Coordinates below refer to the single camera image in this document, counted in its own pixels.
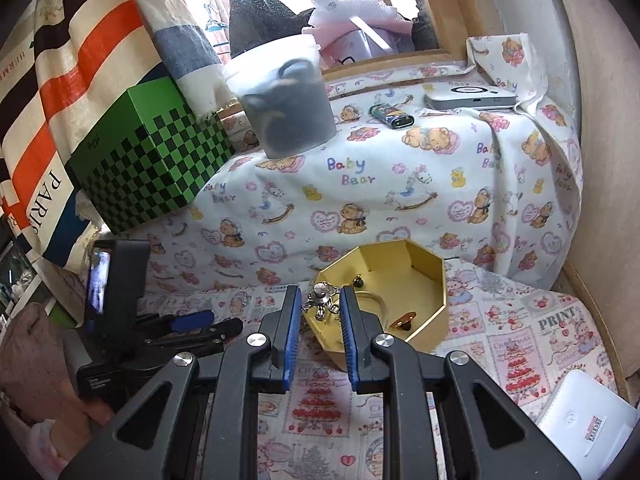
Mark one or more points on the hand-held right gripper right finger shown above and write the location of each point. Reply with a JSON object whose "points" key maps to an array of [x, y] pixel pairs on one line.
{"points": [[350, 340]]}

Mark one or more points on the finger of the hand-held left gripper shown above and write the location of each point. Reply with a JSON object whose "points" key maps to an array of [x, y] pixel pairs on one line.
{"points": [[192, 321], [227, 331]]}

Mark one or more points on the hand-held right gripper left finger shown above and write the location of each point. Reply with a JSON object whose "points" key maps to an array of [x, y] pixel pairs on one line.
{"points": [[290, 340]]}

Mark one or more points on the metal bangle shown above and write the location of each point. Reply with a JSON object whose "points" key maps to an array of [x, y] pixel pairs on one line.
{"points": [[377, 300]]}

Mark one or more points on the yellow hexagonal box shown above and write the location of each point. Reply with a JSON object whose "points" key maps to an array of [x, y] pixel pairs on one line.
{"points": [[425, 300]]}

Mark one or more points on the person's left forearm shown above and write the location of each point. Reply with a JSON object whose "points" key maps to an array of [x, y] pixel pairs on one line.
{"points": [[35, 350]]}

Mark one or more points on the person's left hand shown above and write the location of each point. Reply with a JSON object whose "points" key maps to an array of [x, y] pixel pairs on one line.
{"points": [[100, 412]]}

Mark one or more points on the gold brooch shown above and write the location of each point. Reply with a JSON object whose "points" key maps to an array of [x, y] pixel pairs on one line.
{"points": [[402, 322]]}

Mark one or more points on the small dark earring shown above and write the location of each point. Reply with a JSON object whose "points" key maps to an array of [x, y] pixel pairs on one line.
{"points": [[358, 282]]}

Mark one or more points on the green checkered box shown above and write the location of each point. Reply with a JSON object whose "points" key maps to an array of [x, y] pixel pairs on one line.
{"points": [[150, 160]]}

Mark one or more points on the strawberry print cloth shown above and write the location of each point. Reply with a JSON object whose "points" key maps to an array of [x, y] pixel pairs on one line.
{"points": [[500, 340]]}

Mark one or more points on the bear print blanket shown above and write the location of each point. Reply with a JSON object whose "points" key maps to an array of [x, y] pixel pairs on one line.
{"points": [[400, 195]]}

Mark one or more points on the striped printed curtain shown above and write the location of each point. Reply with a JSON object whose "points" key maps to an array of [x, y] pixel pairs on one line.
{"points": [[65, 85]]}

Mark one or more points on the green lighter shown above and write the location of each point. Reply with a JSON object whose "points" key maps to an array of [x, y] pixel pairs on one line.
{"points": [[392, 116]]}

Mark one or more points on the translucent plastic tub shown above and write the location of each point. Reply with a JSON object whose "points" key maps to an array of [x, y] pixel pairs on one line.
{"points": [[290, 105]]}

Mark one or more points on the white flat box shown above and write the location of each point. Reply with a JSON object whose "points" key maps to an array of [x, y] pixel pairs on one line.
{"points": [[585, 425]]}

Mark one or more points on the white power bank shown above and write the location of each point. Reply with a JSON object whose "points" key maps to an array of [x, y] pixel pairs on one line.
{"points": [[470, 99]]}

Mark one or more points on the pale wooden board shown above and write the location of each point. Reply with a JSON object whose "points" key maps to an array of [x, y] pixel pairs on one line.
{"points": [[600, 160]]}

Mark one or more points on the dark grey cloth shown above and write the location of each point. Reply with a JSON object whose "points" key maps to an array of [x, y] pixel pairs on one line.
{"points": [[260, 15]]}

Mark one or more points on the pale pink cloth bundle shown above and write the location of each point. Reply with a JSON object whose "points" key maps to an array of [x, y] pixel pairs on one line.
{"points": [[355, 25]]}

